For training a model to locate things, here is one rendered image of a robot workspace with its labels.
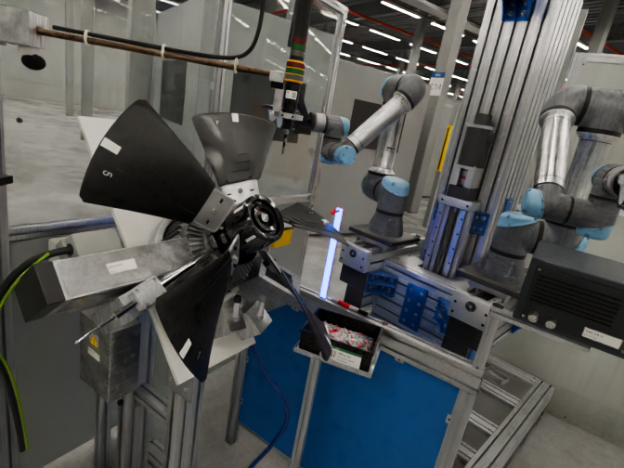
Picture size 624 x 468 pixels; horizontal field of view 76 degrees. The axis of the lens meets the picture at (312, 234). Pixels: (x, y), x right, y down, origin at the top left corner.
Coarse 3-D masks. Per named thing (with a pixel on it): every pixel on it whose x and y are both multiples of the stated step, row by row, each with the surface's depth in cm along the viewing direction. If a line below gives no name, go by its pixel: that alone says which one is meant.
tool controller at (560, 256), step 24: (552, 264) 94; (576, 264) 94; (600, 264) 94; (528, 288) 100; (552, 288) 96; (576, 288) 93; (600, 288) 90; (528, 312) 102; (552, 312) 98; (576, 312) 95; (600, 312) 92; (576, 336) 97; (600, 336) 94
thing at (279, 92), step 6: (270, 72) 91; (276, 72) 91; (282, 72) 91; (270, 78) 91; (276, 78) 91; (282, 78) 92; (270, 84) 91; (276, 84) 91; (282, 84) 91; (276, 90) 92; (282, 90) 92; (276, 96) 93; (282, 96) 94; (276, 102) 93; (276, 108) 93; (276, 114) 93; (282, 114) 92; (288, 114) 92; (294, 114) 92; (300, 120) 94
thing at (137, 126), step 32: (128, 128) 76; (160, 128) 79; (96, 160) 73; (128, 160) 76; (160, 160) 79; (192, 160) 83; (96, 192) 74; (128, 192) 78; (160, 192) 81; (192, 192) 85
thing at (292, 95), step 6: (288, 84) 92; (294, 84) 92; (300, 84) 93; (288, 90) 92; (294, 90) 92; (288, 96) 92; (294, 96) 93; (288, 102) 93; (294, 102) 93; (282, 108) 94; (288, 108) 93; (294, 108) 94; (282, 120) 95; (288, 120) 94; (282, 126) 95; (288, 126) 95
